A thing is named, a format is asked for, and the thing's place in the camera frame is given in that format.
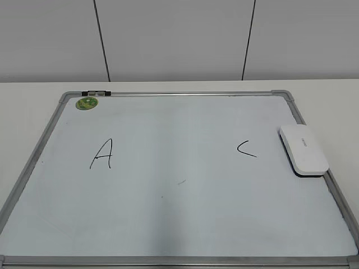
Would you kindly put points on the white magnetic whiteboard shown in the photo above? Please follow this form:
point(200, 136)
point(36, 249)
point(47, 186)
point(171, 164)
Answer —
point(187, 179)

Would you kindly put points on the black hanging clip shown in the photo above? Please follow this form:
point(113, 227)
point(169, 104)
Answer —
point(96, 93)

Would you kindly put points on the white whiteboard eraser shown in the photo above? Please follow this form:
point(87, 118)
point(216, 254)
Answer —
point(304, 152)

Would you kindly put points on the green round magnet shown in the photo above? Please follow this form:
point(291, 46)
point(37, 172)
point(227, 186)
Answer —
point(86, 103)

